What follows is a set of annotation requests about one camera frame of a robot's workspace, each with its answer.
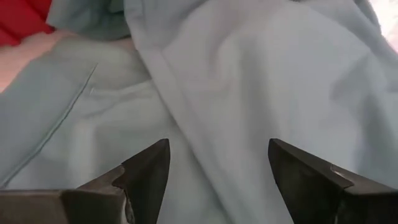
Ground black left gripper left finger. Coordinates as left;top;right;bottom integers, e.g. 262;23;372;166
75;138;172;224

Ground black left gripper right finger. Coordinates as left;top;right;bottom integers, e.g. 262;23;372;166
267;138;398;224

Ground grey-green trousers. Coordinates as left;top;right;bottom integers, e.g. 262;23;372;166
0;0;398;224

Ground red plastic laundry bin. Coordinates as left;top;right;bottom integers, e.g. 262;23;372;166
0;0;56;48

